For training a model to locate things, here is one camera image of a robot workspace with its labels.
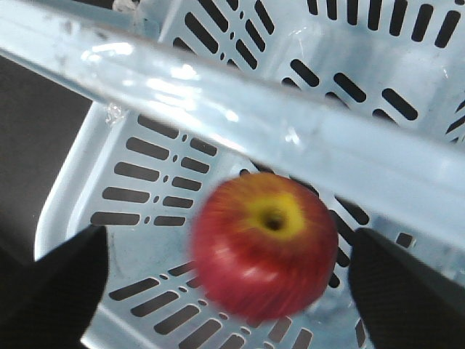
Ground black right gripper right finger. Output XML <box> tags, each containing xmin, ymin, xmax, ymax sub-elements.
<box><xmin>348</xmin><ymin>228</ymin><xmax>464</xmax><ymax>348</ymax></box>

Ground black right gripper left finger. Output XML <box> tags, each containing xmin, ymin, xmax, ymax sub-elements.
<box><xmin>1</xmin><ymin>225</ymin><xmax>109</xmax><ymax>348</ymax></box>

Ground red apple front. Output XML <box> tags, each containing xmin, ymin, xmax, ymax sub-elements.
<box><xmin>190</xmin><ymin>172</ymin><xmax>339</xmax><ymax>320</ymax></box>

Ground light blue plastic basket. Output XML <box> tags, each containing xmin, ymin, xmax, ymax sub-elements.
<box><xmin>1</xmin><ymin>1</ymin><xmax>464</xmax><ymax>348</ymax></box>

